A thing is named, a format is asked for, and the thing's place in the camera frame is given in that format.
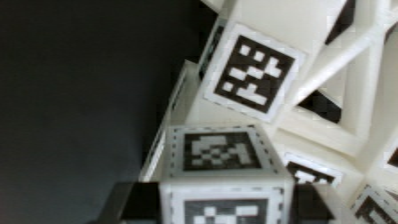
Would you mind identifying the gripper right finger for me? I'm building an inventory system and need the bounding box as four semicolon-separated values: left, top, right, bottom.
290;182;363;224

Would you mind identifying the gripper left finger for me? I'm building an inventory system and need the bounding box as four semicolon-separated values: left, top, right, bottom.
87;182;162;224

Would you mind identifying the white chair back frame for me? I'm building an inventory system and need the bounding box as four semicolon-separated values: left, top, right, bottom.
139;0;398;214

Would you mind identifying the white tagged cube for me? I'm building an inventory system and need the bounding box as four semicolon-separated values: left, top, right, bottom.
350;184;398;224
160;125;293;224

